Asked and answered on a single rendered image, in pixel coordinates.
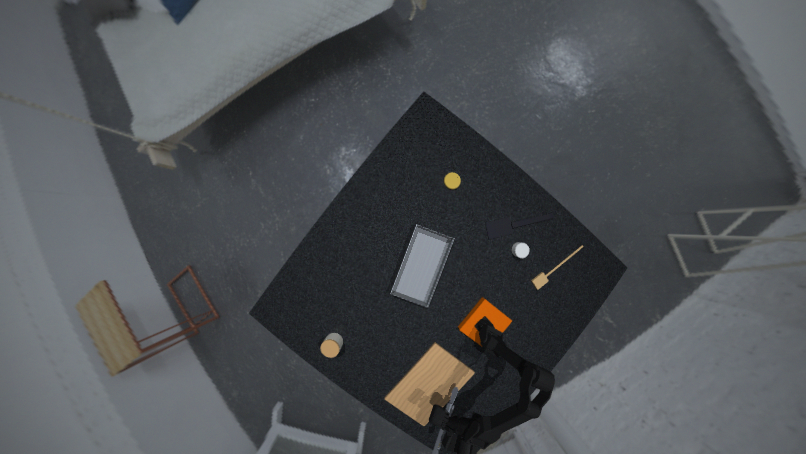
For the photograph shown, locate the white cylinder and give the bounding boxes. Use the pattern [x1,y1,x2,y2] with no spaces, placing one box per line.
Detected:
[512,242,530,258]

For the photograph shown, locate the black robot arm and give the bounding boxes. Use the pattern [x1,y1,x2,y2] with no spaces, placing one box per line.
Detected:
[441,316,555,454]

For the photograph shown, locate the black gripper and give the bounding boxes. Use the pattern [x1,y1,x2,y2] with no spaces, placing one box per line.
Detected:
[429,405,464,436]

